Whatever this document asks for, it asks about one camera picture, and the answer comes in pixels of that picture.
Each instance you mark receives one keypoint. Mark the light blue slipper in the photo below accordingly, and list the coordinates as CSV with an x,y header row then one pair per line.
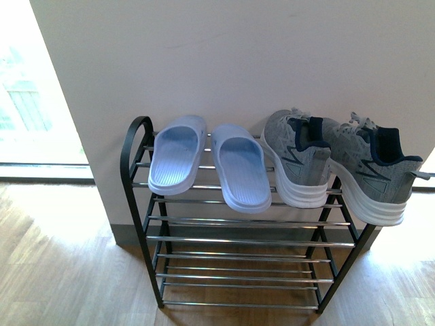
x,y
177,154
239,161

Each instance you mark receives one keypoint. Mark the grey knit sneaker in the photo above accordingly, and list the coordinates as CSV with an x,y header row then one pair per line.
x,y
376,177
294,142

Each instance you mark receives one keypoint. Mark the black metal shoe rack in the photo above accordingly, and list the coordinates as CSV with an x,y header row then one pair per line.
x,y
197,258

